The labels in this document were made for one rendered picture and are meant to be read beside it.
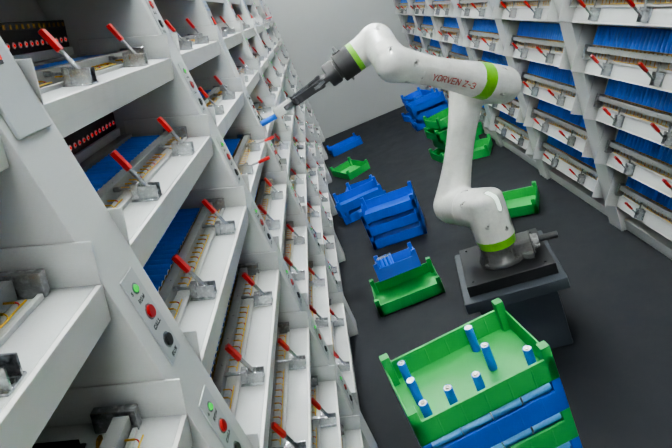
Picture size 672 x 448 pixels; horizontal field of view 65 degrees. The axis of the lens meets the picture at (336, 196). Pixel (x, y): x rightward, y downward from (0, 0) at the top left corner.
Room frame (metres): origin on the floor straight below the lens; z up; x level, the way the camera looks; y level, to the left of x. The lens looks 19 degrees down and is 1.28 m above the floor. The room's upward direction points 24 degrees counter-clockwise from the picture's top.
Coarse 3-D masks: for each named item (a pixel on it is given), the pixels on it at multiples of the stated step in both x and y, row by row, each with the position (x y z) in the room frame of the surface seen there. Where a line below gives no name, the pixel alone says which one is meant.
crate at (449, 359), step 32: (480, 320) 0.99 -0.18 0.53; (512, 320) 0.95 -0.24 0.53; (416, 352) 0.98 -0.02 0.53; (448, 352) 0.98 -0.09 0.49; (480, 352) 0.95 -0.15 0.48; (512, 352) 0.91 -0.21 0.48; (544, 352) 0.80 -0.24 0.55; (512, 384) 0.79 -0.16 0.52; (544, 384) 0.80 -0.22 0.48; (416, 416) 0.78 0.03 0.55; (448, 416) 0.78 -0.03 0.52; (480, 416) 0.79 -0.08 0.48
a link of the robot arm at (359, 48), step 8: (376, 24) 1.61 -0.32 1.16; (360, 32) 1.63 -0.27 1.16; (368, 32) 1.60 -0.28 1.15; (376, 32) 1.58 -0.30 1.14; (384, 32) 1.58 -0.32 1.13; (352, 40) 1.63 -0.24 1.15; (360, 40) 1.61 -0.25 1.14; (368, 40) 1.58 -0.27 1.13; (376, 40) 1.56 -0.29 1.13; (352, 48) 1.61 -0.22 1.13; (360, 48) 1.60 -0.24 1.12; (368, 48) 1.57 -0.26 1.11; (352, 56) 1.60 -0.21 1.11; (360, 56) 1.60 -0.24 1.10; (368, 56) 1.57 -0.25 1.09; (360, 64) 1.60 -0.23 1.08; (368, 64) 1.62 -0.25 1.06
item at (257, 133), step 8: (232, 128) 1.93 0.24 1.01; (240, 128) 1.93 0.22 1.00; (248, 128) 1.93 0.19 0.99; (256, 128) 1.93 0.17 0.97; (224, 136) 1.94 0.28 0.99; (232, 136) 1.93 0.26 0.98; (240, 136) 1.91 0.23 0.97; (256, 136) 1.93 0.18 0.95; (264, 136) 1.93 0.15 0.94; (264, 144) 1.86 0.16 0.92; (248, 152) 1.75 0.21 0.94; (256, 152) 1.74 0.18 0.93; (264, 152) 1.83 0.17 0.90; (248, 160) 1.65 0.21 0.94; (256, 160) 1.64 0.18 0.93; (256, 168) 1.55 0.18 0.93; (248, 176) 1.47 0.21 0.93; (256, 176) 1.51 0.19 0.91; (248, 184) 1.32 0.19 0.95; (256, 184) 1.48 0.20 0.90
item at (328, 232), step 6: (324, 228) 2.63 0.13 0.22; (330, 228) 2.62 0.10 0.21; (324, 234) 2.61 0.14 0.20; (330, 234) 2.63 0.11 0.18; (324, 240) 2.55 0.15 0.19; (330, 240) 2.56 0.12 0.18; (324, 246) 2.49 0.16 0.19; (330, 246) 2.46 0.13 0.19; (324, 252) 2.40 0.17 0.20; (330, 252) 2.41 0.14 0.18; (330, 258) 2.35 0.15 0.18; (336, 258) 2.34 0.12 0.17; (330, 264) 2.20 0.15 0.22; (336, 264) 2.28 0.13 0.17; (336, 270) 2.19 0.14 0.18; (336, 276) 2.16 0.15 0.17
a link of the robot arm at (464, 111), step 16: (464, 96) 1.75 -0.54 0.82; (464, 112) 1.74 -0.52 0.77; (448, 128) 1.77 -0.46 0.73; (464, 128) 1.72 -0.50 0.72; (448, 144) 1.74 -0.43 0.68; (464, 144) 1.71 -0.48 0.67; (448, 160) 1.71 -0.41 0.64; (464, 160) 1.69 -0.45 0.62; (448, 176) 1.69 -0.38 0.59; (464, 176) 1.67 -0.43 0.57; (448, 192) 1.66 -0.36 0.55; (448, 208) 1.62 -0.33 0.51
